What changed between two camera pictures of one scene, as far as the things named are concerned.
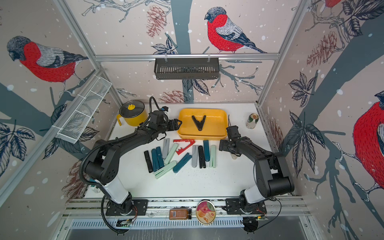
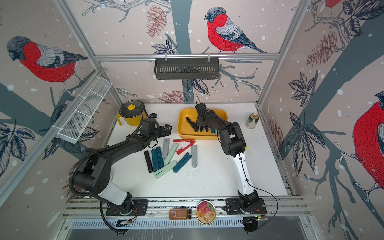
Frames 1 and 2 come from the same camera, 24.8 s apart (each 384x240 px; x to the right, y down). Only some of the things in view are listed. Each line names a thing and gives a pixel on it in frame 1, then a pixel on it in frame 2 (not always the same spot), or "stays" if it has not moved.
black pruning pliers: x=202 y=161 → x=202 y=128
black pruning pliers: x=148 y=161 stays
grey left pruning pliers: x=166 y=147 stays
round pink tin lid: x=205 y=212 stays
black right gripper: x=223 y=145 → x=198 y=120
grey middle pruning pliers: x=194 y=158 stays
